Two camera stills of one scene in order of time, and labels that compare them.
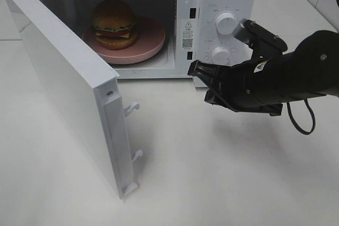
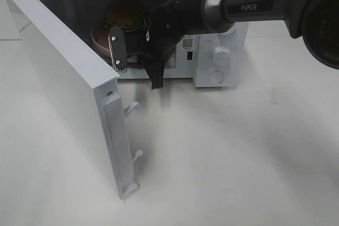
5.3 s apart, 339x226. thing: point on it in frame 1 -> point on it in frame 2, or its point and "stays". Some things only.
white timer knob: (220, 55) stays
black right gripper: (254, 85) -> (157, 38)
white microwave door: (88, 85) stays
